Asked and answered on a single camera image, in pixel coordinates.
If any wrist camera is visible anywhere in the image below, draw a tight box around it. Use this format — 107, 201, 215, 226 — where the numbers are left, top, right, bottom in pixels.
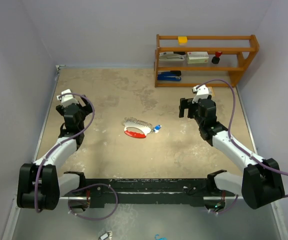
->
56, 89, 79, 108
192, 84, 210, 103

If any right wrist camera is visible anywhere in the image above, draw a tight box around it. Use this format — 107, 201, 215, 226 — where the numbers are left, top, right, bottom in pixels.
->
192, 84, 210, 103

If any blue stapler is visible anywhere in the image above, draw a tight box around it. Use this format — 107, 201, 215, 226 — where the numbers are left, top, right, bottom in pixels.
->
157, 70, 182, 82

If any red black stamp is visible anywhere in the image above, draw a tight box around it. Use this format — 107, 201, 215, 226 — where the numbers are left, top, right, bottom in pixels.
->
211, 51, 223, 65

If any wooden shelf rack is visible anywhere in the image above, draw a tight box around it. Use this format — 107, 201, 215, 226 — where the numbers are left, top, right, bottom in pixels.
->
154, 34, 260, 87

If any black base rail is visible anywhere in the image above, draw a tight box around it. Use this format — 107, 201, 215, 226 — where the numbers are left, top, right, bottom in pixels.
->
58, 176, 233, 209

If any white stapler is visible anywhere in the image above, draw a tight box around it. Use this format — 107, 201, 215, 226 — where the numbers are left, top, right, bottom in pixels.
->
159, 51, 186, 62

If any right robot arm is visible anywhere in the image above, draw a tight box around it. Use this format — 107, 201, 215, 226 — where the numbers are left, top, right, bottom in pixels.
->
179, 96, 286, 210

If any brown envelope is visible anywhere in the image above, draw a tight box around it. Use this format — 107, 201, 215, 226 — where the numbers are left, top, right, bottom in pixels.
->
208, 87, 215, 97

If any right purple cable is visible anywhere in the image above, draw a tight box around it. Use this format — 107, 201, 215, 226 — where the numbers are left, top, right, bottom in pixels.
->
199, 79, 288, 216

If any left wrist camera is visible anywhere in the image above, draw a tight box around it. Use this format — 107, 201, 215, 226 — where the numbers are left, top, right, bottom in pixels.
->
56, 89, 79, 108

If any yellow block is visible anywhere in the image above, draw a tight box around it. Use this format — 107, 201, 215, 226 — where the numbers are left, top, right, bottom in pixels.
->
177, 36, 188, 46

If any white cardboard box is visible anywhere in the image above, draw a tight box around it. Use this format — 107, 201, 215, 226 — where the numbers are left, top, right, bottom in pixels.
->
186, 51, 209, 64

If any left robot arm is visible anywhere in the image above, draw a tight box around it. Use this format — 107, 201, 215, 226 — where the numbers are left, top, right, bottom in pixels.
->
16, 89, 95, 213

